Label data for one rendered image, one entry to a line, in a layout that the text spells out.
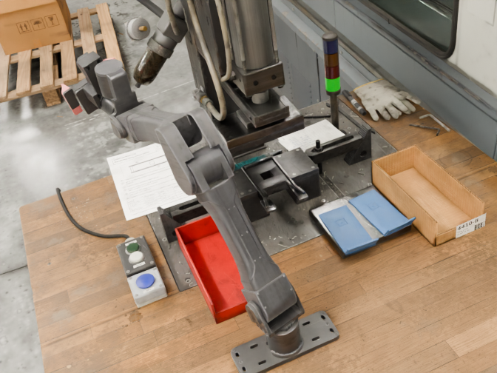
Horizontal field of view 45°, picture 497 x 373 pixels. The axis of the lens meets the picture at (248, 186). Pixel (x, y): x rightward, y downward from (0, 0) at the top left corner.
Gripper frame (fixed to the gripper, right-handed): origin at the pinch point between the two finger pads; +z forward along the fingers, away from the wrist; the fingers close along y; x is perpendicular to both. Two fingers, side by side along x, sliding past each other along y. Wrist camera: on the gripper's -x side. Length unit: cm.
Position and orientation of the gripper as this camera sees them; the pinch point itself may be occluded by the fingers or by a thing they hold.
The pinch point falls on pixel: (81, 75)
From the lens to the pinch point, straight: 144.8
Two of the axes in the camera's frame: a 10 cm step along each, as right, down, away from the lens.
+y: -7.5, 6.0, -2.9
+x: 2.2, 6.4, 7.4
